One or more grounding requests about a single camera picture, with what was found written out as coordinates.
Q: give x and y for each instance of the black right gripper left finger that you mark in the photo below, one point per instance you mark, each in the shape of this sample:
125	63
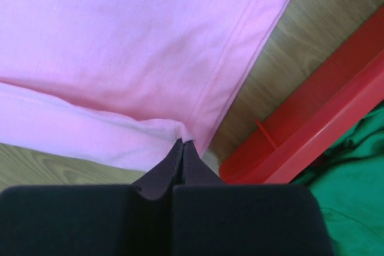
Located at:
132	219

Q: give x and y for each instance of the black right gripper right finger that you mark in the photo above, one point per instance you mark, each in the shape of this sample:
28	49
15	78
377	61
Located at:
211	217

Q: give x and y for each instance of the light pink t shirt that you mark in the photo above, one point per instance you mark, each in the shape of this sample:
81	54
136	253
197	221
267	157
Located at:
117	82

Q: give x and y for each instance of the green t shirt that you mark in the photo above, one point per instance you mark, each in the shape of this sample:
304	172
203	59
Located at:
348	186

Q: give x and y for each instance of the red plastic bin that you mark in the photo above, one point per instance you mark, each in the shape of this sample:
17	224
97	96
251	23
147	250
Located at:
335	97

